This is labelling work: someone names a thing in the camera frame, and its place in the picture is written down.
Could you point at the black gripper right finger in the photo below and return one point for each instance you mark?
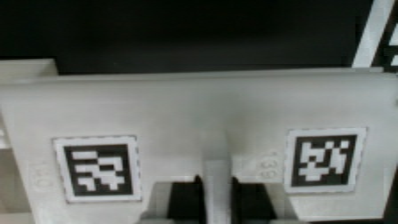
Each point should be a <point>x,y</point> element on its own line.
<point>252,205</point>

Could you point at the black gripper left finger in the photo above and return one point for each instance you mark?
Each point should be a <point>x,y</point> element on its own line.
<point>188,209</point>

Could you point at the white door panel with knob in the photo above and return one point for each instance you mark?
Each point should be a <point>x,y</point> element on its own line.
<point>118,133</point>

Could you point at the white cabinet box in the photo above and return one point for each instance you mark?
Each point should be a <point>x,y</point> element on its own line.
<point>17,69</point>

